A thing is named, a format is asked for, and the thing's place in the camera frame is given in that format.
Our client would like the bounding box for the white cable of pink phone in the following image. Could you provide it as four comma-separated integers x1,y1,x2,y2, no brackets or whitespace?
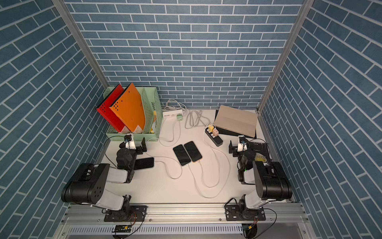
187,131,232,199

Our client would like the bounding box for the phone with pink case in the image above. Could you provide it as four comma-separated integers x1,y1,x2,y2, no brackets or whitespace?
184,141,203,162

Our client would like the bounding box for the phone with green case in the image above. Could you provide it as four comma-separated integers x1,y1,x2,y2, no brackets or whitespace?
173,144,191,166

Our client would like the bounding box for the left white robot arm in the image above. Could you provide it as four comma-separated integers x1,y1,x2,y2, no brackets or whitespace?
61,134,147,215

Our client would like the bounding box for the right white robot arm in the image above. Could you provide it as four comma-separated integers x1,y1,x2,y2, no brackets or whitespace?
228,136,292,212

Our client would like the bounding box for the phone lying left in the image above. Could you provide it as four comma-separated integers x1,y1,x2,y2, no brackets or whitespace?
134,157,155,170

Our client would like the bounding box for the black power strip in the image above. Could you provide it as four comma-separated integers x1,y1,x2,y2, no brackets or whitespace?
205,125,223,147

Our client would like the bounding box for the black book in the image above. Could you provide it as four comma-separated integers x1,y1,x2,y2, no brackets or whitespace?
246,142,272,163

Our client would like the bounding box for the beige notebook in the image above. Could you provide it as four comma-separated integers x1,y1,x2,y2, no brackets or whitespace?
214,105,258,137

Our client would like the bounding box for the orange folder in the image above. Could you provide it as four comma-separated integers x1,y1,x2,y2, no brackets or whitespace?
109,83,146,133

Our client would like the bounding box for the white power strip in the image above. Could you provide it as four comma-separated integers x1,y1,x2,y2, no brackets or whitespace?
163,109,184,119

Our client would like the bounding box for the green file organizer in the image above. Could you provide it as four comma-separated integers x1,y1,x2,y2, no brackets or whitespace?
103,87,163,142

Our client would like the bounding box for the red folder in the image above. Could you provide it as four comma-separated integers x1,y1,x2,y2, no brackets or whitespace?
96,84,128,132

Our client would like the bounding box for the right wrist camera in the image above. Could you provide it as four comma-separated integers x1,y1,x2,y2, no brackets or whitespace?
237,135,248,152

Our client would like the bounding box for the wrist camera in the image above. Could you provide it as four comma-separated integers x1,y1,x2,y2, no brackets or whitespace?
237,135,248,152
124,134,136,150

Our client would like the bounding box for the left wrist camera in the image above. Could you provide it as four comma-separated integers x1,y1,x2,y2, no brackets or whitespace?
124,134,136,150

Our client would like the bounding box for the white cable of left phone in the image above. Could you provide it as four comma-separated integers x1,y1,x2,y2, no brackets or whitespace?
154,160,183,180

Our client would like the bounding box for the coiled grey cable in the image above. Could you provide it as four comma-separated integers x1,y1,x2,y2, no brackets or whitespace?
184,109,211,129

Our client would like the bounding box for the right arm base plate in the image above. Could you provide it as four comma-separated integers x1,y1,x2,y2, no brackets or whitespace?
224,204,266,222

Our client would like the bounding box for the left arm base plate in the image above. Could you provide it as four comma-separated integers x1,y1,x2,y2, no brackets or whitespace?
103,205,148,222

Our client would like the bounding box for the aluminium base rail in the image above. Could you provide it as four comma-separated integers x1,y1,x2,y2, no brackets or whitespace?
61,203,308,225

